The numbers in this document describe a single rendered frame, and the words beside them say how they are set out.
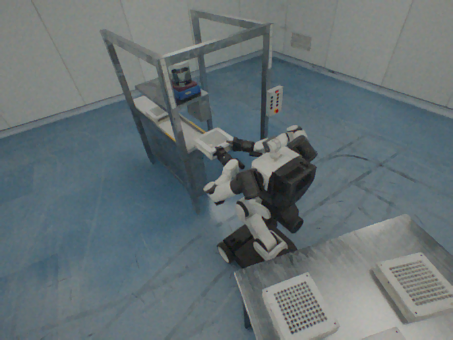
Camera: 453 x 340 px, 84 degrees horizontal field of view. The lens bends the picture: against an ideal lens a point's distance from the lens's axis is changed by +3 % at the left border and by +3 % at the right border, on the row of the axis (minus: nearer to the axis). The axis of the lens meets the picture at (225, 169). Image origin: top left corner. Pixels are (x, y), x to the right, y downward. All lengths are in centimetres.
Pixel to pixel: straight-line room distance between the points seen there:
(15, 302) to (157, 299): 122
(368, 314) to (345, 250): 31
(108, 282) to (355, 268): 197
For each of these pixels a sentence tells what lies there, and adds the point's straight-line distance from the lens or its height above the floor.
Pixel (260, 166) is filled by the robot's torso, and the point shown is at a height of 121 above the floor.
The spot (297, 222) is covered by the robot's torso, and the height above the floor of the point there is 83.
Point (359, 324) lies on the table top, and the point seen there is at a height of 82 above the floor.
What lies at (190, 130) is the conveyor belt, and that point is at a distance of 246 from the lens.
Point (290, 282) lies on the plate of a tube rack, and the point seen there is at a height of 89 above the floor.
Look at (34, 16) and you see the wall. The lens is 502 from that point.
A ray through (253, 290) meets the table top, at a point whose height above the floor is 82.
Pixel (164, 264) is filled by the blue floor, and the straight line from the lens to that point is 247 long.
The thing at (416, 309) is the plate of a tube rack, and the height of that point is 89.
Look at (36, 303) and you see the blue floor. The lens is 285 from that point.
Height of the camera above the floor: 211
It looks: 42 degrees down
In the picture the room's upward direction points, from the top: 6 degrees counter-clockwise
